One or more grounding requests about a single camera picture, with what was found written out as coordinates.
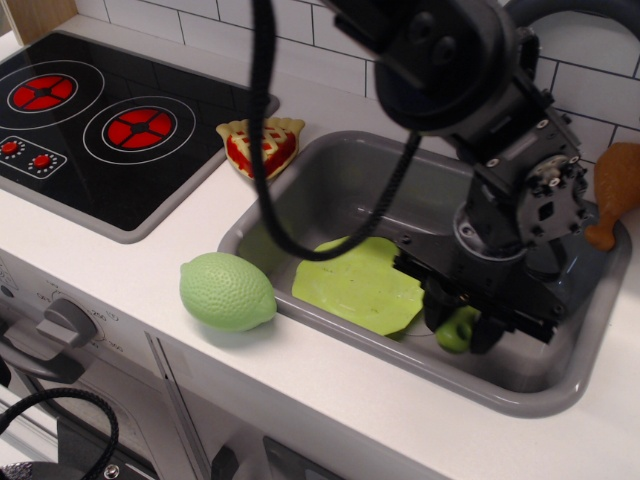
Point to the grey oven knob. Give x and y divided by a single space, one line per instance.
67 324

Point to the brown toy chicken drumstick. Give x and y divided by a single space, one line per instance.
616 186

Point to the black toy stove top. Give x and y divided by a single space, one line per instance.
108 139

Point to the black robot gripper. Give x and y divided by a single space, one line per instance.
455 270

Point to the toy cherry pie slice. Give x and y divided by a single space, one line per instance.
280 144

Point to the grey green toy spatula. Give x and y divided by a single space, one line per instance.
455 334

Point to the light green plastic plate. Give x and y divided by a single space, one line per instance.
362 286

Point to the dark grey sink faucet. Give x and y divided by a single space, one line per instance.
623 12

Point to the grey oven door handle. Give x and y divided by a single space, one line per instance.
60 368

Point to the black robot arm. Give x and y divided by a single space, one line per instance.
462 71

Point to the green toy lemon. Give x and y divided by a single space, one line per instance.
226 292

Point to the wooden side panel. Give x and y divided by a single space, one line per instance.
30 20

